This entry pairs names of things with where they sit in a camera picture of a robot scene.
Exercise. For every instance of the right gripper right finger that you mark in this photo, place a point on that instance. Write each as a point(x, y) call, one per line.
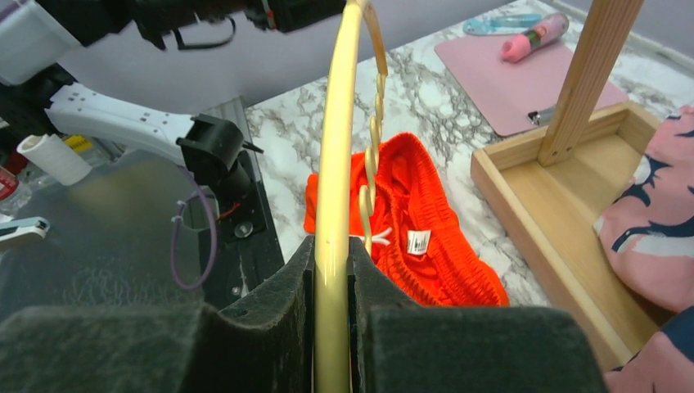
point(401, 346)

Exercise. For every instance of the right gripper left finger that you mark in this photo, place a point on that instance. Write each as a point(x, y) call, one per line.
point(260, 343)

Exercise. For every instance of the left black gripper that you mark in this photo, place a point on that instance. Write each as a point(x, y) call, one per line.
point(90, 21)

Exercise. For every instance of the yellow hanger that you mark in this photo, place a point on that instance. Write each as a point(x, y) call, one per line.
point(331, 356)

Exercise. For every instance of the orange shorts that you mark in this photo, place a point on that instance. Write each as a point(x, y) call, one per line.
point(417, 241)

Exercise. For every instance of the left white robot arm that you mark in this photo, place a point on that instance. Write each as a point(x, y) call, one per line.
point(39, 96)

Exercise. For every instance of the pink shark print shorts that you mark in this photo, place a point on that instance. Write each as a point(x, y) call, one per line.
point(647, 236)

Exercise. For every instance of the white paper roll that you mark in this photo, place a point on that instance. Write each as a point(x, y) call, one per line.
point(55, 158)

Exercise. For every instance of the clear plastic bottle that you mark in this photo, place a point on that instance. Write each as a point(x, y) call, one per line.
point(14, 194)

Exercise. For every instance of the white blue tool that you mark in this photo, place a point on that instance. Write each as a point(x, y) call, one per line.
point(24, 229)

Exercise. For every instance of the wooden clothes rack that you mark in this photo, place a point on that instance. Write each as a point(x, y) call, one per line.
point(548, 187)

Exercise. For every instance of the pink clipboard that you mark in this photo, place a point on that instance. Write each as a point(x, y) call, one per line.
point(506, 93)

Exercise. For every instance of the pink tube bottle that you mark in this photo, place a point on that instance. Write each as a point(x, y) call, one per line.
point(548, 30)

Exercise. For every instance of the light blue package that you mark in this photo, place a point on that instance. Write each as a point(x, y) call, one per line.
point(500, 25)

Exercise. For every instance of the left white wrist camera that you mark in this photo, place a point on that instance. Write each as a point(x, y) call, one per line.
point(31, 40)

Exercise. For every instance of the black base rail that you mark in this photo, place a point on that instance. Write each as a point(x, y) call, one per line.
point(248, 251)

